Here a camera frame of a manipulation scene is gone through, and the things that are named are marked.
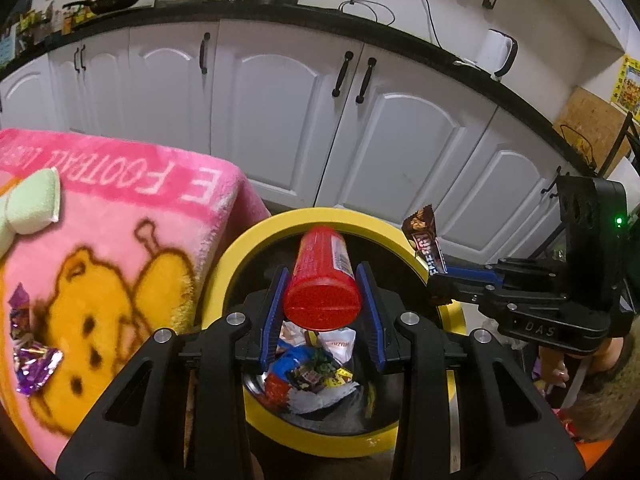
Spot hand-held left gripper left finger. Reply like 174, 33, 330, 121
55, 266, 292, 480

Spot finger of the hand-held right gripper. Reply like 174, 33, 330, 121
426, 271, 490, 307
441, 255, 502, 287

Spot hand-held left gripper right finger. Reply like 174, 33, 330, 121
355, 261, 586, 480

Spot red snack canister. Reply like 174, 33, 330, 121
283, 225, 364, 332

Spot brown candy bar wrapper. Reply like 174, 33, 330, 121
401, 203, 449, 275

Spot yellow trash bin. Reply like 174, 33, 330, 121
200, 207, 469, 459

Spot person's right forearm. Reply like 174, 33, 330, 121
564, 335, 640, 444

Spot person's right hand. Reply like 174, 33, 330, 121
536, 346, 572, 397

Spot pile of discarded wrappers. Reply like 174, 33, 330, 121
262, 320, 362, 414

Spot black metal rack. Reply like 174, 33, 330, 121
594, 110, 640, 182

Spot brown chipboard panel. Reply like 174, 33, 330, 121
552, 86, 634, 162

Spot pink printed blanket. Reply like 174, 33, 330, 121
0, 127, 271, 474

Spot white kitchen cabinets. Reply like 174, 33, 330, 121
0, 15, 601, 272

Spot white electric kettle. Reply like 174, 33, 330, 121
476, 28, 519, 79

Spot purple wrapper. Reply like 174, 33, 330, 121
12, 342, 65, 396
7, 282, 35, 344

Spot black wok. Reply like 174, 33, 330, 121
62, 0, 146, 15

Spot group of seasoning bottles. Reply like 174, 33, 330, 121
19, 2, 97, 37

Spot yellow wall poster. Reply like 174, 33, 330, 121
609, 54, 640, 117

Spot black power cable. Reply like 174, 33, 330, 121
339, 0, 452, 52

